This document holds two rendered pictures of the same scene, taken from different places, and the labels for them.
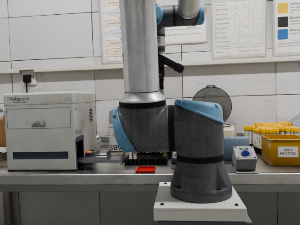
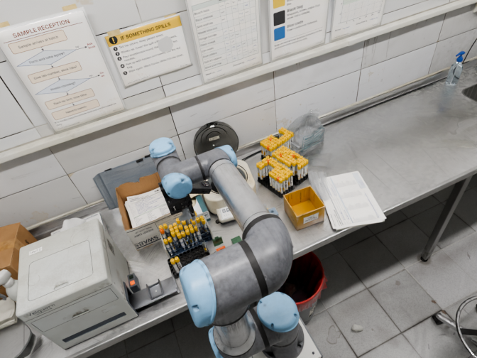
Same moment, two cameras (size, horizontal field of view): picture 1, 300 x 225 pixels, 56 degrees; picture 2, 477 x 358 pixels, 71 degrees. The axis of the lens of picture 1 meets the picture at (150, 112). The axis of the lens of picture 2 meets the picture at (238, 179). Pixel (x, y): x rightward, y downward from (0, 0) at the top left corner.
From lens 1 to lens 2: 1.00 m
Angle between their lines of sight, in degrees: 46
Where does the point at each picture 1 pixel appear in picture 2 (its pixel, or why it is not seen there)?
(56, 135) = (105, 309)
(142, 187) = not seen: hidden behind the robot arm
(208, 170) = (293, 344)
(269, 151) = (297, 222)
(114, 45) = (61, 105)
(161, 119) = (258, 344)
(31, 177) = (99, 346)
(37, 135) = (83, 319)
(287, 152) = (310, 219)
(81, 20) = not seen: outside the picture
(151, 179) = not seen: hidden behind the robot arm
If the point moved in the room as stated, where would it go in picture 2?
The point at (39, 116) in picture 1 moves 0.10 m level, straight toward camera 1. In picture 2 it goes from (77, 308) to (94, 327)
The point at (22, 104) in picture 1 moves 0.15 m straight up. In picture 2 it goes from (49, 311) to (20, 288)
